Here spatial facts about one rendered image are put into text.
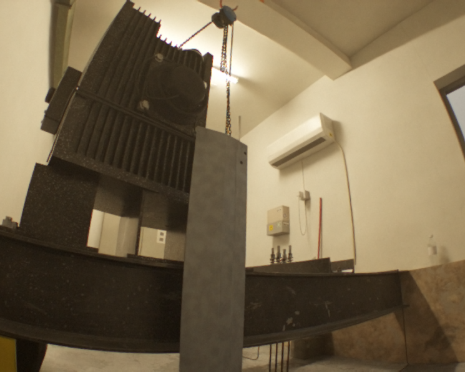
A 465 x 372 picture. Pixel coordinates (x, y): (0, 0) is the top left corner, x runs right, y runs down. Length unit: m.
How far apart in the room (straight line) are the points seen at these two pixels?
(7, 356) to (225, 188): 0.74
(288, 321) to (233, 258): 0.43
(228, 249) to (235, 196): 0.16
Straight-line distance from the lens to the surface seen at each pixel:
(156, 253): 3.97
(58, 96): 1.14
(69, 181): 0.78
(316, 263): 1.22
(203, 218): 0.69
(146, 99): 0.90
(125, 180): 0.76
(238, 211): 0.76
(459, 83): 2.52
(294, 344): 2.29
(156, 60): 1.02
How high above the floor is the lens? 0.61
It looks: 22 degrees up
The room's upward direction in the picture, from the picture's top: 2 degrees clockwise
